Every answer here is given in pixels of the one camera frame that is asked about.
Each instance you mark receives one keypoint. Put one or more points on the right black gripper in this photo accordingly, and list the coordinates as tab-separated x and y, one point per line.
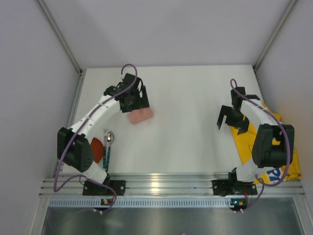
234	120

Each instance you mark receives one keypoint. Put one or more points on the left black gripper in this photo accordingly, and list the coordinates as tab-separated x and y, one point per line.
143	101

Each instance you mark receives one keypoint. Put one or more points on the pink plastic cup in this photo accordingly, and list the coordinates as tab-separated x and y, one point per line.
140	115

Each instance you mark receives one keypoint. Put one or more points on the yellow pikachu placemat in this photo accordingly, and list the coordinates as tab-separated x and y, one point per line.
271	176

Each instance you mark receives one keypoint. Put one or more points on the red round plate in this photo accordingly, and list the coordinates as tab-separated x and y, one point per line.
97	149

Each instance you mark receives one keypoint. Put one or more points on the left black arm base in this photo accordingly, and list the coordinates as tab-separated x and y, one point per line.
92	189

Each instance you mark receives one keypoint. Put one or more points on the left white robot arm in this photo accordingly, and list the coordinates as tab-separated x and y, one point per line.
74	143

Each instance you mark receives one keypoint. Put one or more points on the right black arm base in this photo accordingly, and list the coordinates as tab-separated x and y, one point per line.
231	186

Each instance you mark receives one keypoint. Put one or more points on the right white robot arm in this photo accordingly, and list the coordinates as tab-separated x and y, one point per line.
273	143

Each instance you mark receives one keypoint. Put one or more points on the aluminium rail frame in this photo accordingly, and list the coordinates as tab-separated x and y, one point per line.
162	185

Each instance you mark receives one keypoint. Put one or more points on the slotted cable duct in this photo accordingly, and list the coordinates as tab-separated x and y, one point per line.
147	202

